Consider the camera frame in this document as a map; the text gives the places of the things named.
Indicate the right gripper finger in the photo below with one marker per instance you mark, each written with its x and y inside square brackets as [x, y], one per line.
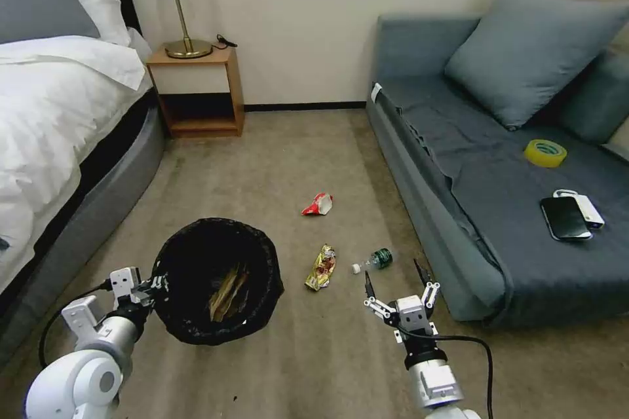
[429, 291]
[374, 302]

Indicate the white power bank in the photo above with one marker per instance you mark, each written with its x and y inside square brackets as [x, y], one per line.
[592, 213]

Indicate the red and white snack wrapper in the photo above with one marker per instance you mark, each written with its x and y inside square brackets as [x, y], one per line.
[317, 205]

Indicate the black trash bin with bag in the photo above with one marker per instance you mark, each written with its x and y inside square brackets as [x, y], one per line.
[196, 252]

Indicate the yellow tape roll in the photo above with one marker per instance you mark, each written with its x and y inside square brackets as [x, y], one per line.
[544, 153]

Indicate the crumpled gold wrapper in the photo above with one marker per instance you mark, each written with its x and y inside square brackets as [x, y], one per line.
[226, 294]

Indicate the gold and red snack wrapper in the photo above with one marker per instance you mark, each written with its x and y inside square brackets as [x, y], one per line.
[322, 269]

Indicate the black headboard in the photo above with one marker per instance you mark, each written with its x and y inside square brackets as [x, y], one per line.
[129, 1]

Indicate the small blue-grey cushion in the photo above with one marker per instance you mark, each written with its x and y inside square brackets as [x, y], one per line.
[597, 105]

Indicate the white sofa tag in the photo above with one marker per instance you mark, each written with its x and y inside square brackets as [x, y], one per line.
[377, 93]

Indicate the white duvet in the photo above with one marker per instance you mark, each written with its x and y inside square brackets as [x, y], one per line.
[44, 119]

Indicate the brass table lamp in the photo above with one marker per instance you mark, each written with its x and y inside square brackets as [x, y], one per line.
[184, 21]

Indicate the blue-grey sofa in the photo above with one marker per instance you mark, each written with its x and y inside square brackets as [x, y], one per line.
[432, 222]

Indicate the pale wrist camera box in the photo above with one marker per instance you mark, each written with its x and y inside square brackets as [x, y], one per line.
[124, 281]
[412, 311]

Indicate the green plastic bottle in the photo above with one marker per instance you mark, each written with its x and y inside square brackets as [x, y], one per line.
[381, 258]

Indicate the wooden nightstand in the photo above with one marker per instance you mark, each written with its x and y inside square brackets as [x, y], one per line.
[196, 75]

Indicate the grey upholstered bed frame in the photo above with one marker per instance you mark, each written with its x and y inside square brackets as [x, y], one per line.
[98, 203]

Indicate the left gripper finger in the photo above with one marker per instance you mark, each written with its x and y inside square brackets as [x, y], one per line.
[150, 297]
[158, 281]

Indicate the black smartphone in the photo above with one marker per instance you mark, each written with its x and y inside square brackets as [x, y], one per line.
[566, 217]

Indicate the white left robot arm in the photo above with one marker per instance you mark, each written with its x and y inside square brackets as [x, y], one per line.
[93, 379]

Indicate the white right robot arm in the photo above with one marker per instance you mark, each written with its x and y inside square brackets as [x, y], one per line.
[437, 382]

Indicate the large blue-grey cushion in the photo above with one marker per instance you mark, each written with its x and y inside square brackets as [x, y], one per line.
[530, 55]

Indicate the dark grey sofa blanket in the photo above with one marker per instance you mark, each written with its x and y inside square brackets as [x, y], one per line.
[491, 163]

